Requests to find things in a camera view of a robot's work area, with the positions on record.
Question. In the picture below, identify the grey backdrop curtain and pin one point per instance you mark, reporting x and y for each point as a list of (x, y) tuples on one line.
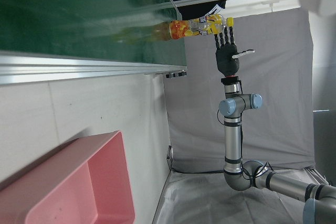
[(275, 90)]

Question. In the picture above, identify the pink plastic basket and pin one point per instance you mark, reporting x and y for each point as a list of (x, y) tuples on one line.
[(65, 182)]

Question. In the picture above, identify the grey floor sheet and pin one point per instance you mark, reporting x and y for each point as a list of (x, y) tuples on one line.
[(210, 203)]

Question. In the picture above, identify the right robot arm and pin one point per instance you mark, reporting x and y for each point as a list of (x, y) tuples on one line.
[(232, 134)]

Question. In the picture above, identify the green belt conveyor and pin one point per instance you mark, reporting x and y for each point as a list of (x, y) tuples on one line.
[(78, 11)]

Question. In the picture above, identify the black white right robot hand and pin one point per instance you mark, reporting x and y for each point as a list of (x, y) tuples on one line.
[(227, 58)]

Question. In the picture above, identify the orange juice bottle yellow cap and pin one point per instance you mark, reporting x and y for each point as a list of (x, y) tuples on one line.
[(183, 28)]

